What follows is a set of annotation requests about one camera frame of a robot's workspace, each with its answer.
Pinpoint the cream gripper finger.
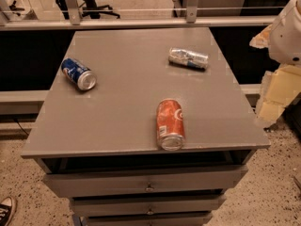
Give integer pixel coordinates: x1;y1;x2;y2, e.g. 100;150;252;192
255;64;301;128
249;24;272;49

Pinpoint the silver blue redbull can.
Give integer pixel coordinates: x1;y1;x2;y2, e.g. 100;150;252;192
168;48;209;70

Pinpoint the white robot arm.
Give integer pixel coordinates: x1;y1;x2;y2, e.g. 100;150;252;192
249;0;301;128

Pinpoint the orange soda can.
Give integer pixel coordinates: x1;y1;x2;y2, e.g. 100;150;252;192
156;99;185;151

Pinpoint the blue pepsi can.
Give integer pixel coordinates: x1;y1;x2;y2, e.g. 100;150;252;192
61;58;97;91

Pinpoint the top grey drawer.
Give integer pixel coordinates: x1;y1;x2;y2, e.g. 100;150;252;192
43;165;247;198

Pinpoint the grey drawer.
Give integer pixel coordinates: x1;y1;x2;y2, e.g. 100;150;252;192
87;212;212;226
71;194;226;217
43;165;247;198

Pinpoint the middle grey drawer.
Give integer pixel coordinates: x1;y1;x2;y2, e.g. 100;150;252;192
71;194;226;217

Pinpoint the bottom grey drawer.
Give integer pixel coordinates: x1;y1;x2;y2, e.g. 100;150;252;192
87;212;212;226

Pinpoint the grey drawer cabinet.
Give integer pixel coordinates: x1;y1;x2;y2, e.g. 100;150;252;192
20;27;272;226

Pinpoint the black white sneaker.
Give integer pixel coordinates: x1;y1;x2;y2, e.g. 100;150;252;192
0;197;16;226

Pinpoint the grey metal railing frame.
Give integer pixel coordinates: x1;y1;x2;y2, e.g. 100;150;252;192
1;0;290;31

